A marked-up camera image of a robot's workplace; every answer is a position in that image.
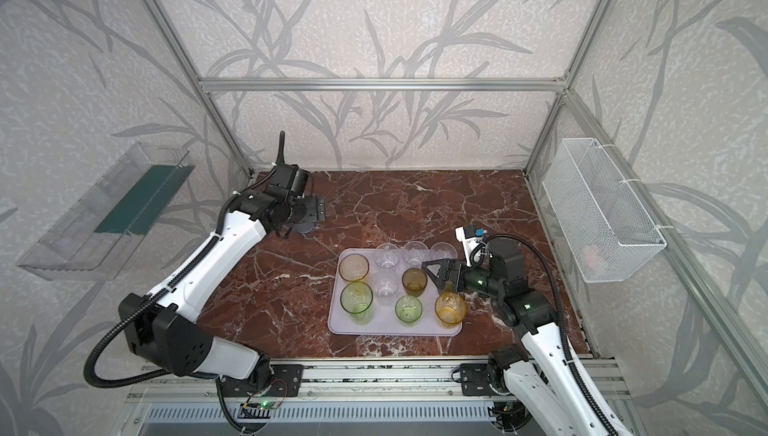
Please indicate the amber faceted cup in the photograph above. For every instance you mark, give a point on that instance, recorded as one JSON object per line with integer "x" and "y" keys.
{"x": 450, "y": 309}

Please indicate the grey-blue plastic cup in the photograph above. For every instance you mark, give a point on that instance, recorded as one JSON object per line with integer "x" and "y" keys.
{"x": 304, "y": 227}

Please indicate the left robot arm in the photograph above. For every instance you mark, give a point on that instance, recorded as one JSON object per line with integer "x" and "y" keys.
{"x": 161, "y": 326}

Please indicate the clear cup back row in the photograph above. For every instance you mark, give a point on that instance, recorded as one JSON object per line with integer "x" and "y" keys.
{"x": 385, "y": 285}

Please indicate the lilac plastic tray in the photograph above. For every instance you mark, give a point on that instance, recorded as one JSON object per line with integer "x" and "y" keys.
{"x": 381, "y": 319}

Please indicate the yellow plastic cup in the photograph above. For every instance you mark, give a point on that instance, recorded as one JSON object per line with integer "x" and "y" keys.
{"x": 354, "y": 268}

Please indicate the pink object in basket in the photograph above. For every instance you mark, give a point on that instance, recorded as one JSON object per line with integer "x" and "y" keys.
{"x": 593, "y": 259}

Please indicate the clear plastic wall shelf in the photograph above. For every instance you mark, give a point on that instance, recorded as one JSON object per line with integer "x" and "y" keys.
{"x": 94, "y": 240}

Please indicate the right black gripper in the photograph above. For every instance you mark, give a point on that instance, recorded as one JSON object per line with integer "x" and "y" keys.
{"x": 455, "y": 275}

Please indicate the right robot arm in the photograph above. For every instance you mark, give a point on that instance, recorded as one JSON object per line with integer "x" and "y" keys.
{"x": 542, "y": 370}

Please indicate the white wire basket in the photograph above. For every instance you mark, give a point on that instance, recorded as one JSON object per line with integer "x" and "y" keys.
{"x": 596, "y": 205}

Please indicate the clear faceted cup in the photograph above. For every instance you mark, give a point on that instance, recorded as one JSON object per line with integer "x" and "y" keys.
{"x": 443, "y": 250}

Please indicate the light green plastic cup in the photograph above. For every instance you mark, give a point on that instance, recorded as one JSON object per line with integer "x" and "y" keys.
{"x": 356, "y": 300}

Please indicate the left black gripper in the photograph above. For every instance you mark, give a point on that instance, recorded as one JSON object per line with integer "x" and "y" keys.
{"x": 317, "y": 209}

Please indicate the small circuit board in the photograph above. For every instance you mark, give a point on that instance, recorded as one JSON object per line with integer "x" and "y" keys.
{"x": 259, "y": 410}

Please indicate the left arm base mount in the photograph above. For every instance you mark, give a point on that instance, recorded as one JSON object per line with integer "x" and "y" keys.
{"x": 285, "y": 381}

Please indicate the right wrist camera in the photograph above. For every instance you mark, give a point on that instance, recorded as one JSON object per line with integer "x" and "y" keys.
{"x": 472, "y": 240}

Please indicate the olive green textured cup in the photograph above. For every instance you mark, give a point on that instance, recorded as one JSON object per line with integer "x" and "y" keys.
{"x": 414, "y": 281}

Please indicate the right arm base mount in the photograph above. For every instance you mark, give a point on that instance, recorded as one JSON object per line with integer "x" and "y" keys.
{"x": 475, "y": 380}

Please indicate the green cup back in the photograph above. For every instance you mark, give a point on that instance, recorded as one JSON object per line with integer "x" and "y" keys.
{"x": 408, "y": 309}

